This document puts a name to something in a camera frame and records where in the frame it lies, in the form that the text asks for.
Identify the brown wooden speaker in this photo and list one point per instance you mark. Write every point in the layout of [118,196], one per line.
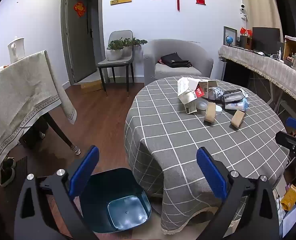
[245,42]

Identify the flat brown cardboard box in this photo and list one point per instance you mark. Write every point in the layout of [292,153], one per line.
[90,85]

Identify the black plastic pouch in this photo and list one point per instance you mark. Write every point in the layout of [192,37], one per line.
[231,95]

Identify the grey armchair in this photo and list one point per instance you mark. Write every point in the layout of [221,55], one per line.
[163,52]

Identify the grey chair black legs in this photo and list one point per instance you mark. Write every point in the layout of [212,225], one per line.
[119,35]

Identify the grey carton red label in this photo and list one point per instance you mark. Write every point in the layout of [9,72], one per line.
[209,87]

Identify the white kettle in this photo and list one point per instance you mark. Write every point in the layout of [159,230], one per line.
[16,50]

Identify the side desk with fringed cloth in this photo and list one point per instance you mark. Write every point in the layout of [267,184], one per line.
[262,65]

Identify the dark teal trash bin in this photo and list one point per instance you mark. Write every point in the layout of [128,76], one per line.
[118,192]

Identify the clear round plastic lid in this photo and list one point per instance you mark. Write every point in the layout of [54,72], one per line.
[202,105]

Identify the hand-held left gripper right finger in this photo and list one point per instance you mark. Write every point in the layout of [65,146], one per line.
[211,172]

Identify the picture frame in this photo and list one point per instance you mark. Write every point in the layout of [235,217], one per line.
[229,31]

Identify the round table, grey checked cloth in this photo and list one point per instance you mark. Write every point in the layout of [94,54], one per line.
[187,140]

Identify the small red flags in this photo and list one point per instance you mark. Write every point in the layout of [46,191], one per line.
[245,31]

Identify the potted plant white pot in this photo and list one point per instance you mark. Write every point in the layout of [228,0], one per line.
[114,54]

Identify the white cardboard box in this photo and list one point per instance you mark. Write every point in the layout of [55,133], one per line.
[187,90]

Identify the brown cardboard block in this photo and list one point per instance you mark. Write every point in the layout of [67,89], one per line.
[237,118]

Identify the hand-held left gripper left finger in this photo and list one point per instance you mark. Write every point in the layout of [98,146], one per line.
[85,170]

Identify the wooden storage box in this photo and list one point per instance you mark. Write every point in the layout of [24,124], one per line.
[291,50]

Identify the small blue globe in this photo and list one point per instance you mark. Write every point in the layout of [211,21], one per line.
[229,40]

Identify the black bag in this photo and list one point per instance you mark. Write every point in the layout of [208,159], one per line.
[175,60]

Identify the blue white tissue packet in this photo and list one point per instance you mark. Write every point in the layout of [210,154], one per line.
[236,104]

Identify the dark grey door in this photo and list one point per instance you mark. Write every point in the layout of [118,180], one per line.
[80,42]

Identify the beige curtain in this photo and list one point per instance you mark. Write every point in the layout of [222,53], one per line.
[260,5]

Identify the yellow packet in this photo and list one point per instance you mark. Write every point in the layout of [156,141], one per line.
[290,197]

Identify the black monitor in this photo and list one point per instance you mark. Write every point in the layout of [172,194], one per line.
[265,40]

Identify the red diamond door sticker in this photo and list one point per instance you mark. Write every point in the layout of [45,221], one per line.
[79,9]

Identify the dark wooden table leg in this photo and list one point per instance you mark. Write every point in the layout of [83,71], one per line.
[60,132]

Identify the white security camera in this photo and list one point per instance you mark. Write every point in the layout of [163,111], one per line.
[243,11]

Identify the dark shoe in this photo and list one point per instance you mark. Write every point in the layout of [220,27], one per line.
[6,177]
[9,162]

